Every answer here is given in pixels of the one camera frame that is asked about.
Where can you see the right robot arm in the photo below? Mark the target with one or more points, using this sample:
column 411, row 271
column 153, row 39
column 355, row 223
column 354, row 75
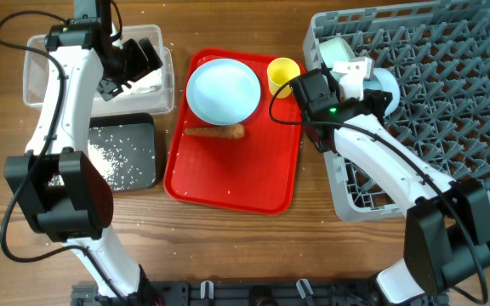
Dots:
column 447, row 234

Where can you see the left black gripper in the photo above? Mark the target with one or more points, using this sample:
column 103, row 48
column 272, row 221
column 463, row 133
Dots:
column 141, row 65

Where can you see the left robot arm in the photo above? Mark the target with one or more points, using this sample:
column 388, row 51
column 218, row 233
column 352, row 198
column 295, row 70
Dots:
column 58, row 189

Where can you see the clear plastic bin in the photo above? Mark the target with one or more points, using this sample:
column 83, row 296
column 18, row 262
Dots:
column 153, row 94

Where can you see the white napkin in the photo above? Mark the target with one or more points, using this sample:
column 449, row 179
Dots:
column 147, row 84

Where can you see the yellow plastic cup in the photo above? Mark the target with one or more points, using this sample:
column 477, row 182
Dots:
column 280, row 71

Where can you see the black waste tray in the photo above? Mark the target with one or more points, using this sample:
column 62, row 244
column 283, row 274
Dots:
column 138, row 127

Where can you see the red plastic tray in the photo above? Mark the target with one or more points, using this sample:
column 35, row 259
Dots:
column 254, row 174

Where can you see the mint green bowl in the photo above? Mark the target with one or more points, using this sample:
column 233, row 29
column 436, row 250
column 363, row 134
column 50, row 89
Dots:
column 335, row 49

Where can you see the large light blue plate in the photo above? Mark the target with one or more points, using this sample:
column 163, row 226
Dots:
column 223, row 92

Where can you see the orange carrot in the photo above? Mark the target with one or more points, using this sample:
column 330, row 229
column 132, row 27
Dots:
column 236, row 131

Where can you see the grey dishwasher rack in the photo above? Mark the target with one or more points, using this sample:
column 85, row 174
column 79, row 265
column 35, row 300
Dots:
column 439, row 53

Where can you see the small light blue bowl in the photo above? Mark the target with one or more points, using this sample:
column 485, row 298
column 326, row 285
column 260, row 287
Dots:
column 385, row 81

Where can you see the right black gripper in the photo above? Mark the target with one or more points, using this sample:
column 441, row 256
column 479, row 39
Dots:
column 371, row 99

